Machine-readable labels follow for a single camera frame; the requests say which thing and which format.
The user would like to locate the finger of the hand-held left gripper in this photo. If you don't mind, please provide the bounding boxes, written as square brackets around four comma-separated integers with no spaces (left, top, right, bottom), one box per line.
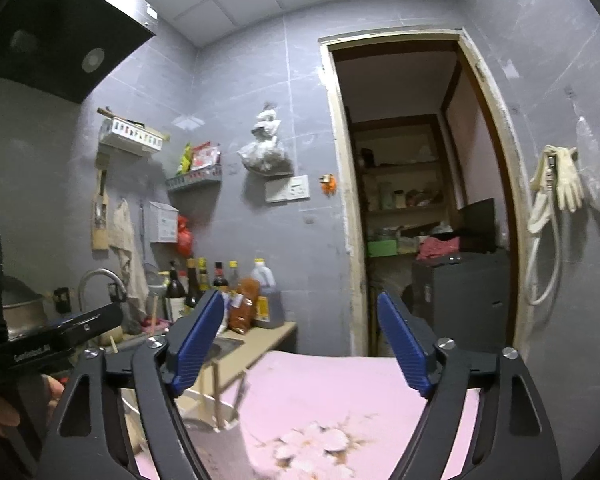
[45,302,126,345]

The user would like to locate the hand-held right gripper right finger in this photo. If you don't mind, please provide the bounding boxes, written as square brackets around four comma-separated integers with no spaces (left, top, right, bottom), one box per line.
[376,290,563,480]

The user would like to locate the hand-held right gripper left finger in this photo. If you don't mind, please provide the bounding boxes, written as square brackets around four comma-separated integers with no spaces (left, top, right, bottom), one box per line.
[35,289,226,480]

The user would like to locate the metal sink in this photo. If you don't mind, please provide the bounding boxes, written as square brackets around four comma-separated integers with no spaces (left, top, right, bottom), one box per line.
[200,335,246,361]

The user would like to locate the metal pot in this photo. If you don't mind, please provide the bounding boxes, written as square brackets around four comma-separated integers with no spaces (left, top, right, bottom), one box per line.
[0,275,46,341]

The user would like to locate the metal faucet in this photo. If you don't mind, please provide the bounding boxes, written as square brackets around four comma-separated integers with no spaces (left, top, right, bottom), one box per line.
[76,268,128,321]

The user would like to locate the orange snack packet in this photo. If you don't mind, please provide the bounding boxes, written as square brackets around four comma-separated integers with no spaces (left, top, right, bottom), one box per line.
[228,277,261,335]

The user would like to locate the dark sauce bottle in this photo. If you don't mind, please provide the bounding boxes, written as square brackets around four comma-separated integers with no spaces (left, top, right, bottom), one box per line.
[185,258,205,311]
[211,261,230,293]

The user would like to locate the large dark wine bottle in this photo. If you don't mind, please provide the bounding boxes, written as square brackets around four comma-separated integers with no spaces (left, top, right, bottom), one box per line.
[164,261,187,318]

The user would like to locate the black cabinet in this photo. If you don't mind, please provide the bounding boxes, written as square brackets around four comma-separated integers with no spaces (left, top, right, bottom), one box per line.
[411,251,512,356]

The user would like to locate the plastic oil jug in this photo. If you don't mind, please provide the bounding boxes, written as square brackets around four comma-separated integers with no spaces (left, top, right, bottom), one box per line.
[250,258,285,330]

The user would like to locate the pink floral tablecloth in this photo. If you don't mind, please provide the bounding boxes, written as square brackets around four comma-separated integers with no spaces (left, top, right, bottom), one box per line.
[135,351,483,480]

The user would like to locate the hanging dish cloth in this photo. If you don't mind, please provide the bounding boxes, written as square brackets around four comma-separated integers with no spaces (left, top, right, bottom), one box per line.
[109,199,150,311]

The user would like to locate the green box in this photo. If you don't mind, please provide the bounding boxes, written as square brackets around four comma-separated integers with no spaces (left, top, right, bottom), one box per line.
[367,239,398,258]

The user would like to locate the red plastic bag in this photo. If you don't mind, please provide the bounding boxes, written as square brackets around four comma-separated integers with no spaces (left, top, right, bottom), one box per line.
[176,215,193,257]

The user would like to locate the red cloth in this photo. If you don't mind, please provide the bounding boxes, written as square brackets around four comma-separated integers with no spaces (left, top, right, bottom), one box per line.
[416,236,461,261]

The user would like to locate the black flat panel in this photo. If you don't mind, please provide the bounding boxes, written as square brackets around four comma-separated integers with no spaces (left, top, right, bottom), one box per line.
[461,198,497,254]

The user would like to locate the wooden shelf unit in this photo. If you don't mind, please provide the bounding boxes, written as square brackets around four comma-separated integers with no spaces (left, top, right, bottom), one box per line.
[352,115,453,261]

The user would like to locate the red snack packet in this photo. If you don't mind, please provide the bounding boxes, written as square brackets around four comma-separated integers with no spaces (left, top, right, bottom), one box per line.
[191,142,222,172]

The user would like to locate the hanging plastic bags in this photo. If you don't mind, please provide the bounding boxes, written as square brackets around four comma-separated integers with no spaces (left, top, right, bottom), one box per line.
[237,102,293,177]

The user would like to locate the clear plastic bag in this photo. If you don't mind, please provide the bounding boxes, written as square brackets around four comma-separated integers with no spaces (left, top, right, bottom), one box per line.
[575,115,600,213]

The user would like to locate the black range hood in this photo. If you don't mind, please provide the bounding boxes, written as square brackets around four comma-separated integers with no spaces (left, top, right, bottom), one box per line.
[0,0,161,106]

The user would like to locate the white wall box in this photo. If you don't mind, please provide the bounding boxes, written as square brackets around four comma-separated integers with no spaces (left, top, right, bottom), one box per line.
[149,201,181,244]

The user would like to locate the wooden door frame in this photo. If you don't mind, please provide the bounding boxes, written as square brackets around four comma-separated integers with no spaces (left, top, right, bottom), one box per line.
[319,30,533,358]

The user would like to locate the metal wall shelf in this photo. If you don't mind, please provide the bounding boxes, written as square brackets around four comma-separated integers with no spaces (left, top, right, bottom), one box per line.
[166,166,224,192]

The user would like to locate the white wall socket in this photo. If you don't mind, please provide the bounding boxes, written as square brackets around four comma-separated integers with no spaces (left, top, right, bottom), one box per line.
[265,175,311,204]

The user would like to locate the white hose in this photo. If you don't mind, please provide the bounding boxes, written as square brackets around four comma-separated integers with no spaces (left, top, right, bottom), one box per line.
[524,160,563,307]

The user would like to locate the white wall basket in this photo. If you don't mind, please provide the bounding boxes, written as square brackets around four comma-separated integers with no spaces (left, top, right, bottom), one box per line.
[98,107,171,157]

